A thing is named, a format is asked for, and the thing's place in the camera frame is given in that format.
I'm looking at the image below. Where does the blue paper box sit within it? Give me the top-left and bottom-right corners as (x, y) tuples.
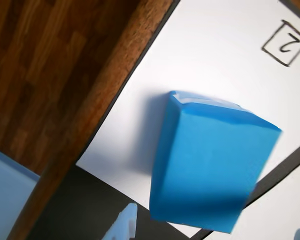
(149, 90), (283, 235)

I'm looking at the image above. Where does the white paper marked 1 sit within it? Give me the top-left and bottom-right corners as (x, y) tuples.
(203, 173), (300, 240)

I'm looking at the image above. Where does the dark grey board mat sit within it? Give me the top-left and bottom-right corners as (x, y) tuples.
(27, 0), (300, 240)

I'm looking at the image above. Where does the pale blue sliding door panel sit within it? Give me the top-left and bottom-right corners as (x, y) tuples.
(0, 144), (41, 240)

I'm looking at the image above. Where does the white paper marked 2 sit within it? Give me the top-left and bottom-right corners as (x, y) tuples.
(75, 0), (300, 238)

